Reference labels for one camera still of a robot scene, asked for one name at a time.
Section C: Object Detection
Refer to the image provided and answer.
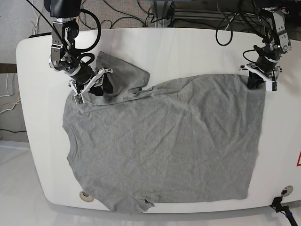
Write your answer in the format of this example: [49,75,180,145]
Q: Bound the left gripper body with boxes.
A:
[239,63,282,91]

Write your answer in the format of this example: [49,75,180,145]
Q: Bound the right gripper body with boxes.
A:
[69,68,113,105]

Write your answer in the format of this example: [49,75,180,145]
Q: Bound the grey t-shirt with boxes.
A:
[63,52,266,213]

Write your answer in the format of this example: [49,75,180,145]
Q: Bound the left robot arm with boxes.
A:
[240,6,291,91]

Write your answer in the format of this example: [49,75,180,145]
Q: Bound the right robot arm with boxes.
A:
[44,0,113,104]

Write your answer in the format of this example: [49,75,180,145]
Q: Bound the red warning sticker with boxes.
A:
[296,152,301,167]

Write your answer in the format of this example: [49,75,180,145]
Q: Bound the left table grommet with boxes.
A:
[79,191,94,202]

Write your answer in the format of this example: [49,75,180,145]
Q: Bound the table grommet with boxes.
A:
[79,191,94,202]
[281,186,293,197]

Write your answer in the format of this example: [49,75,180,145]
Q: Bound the right table grommet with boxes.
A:
[281,186,293,197]

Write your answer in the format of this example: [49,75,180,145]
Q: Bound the black table clamp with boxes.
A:
[270,196,298,226]

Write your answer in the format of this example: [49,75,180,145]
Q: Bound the white cable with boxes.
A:
[0,73,21,113]

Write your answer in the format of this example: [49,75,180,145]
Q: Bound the aluminium frame rail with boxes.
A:
[148,0,259,28]

